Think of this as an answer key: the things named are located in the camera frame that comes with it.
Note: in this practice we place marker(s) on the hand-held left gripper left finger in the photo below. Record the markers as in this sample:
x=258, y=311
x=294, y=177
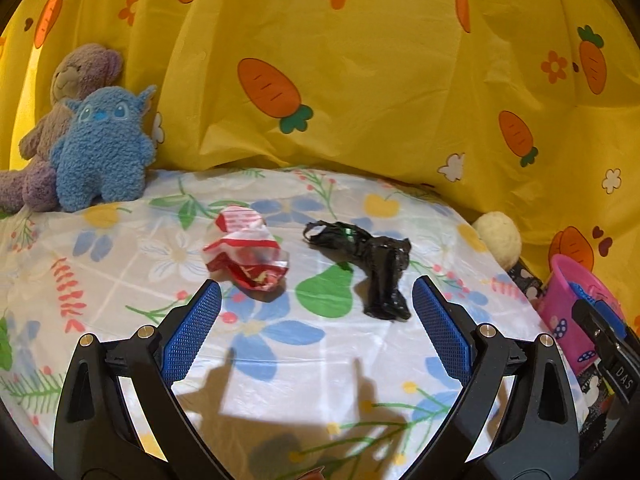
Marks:
x=192, y=332

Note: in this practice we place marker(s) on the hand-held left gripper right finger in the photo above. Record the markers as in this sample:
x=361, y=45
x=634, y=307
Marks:
x=442, y=330

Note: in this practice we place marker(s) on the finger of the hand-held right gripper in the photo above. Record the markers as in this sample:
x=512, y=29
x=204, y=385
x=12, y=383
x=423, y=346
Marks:
x=612, y=317
x=592, y=325

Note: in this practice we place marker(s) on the pink plastic bucket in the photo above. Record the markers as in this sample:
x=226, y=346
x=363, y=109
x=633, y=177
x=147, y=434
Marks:
x=560, y=305

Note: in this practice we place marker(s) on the red white plastic wrapper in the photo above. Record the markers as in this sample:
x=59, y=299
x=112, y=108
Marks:
x=245, y=250

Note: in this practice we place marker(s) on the beige plush ball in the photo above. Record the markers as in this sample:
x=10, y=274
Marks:
x=497, y=240

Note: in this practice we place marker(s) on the floral plastic tablecloth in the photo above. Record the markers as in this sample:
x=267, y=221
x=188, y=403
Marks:
x=310, y=370

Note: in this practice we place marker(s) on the blue plush monster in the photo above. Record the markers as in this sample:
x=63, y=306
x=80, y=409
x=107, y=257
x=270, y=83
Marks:
x=100, y=155

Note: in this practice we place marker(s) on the brown teddy bear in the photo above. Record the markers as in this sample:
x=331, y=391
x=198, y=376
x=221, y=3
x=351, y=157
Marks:
x=45, y=125

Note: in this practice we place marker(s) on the yellow carrot print curtain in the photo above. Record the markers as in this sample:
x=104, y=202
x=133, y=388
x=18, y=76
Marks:
x=380, y=70

